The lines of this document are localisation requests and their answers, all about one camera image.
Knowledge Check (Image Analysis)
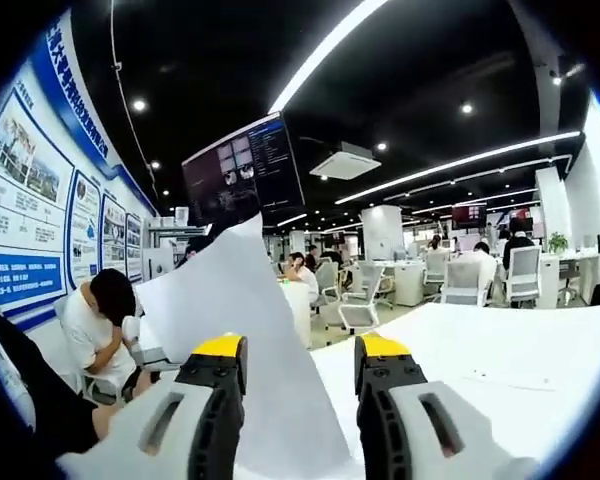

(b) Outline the ceiling air conditioner vent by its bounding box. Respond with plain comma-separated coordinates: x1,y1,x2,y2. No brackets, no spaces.
309,141,383,181

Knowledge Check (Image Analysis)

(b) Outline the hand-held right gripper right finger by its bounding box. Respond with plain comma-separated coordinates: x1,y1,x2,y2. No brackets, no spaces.
353,332,539,480

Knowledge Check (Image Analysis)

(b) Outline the small hanging display screen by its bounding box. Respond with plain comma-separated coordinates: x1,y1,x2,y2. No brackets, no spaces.
452,203,489,230

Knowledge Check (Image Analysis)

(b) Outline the white ceiling conduit pipe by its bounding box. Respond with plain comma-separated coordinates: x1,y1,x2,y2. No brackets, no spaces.
109,0,160,201

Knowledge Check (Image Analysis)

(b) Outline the long ceiling light strip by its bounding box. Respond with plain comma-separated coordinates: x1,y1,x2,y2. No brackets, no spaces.
267,0,391,114
334,130,582,205

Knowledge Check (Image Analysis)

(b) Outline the blue white wall poster board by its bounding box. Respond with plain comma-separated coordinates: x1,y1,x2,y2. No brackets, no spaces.
0,7,159,334

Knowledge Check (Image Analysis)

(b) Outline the group of white office chairs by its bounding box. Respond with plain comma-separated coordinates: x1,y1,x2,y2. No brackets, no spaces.
309,244,544,336

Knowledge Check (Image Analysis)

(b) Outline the white storage shelf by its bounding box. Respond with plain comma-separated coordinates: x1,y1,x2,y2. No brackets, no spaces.
144,207,211,281

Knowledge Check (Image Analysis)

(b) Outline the white cloth sheet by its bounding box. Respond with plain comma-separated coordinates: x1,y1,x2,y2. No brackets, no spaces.
133,212,355,480

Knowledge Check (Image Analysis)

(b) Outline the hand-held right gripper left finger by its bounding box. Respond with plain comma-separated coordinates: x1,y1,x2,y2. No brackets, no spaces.
53,331,249,480

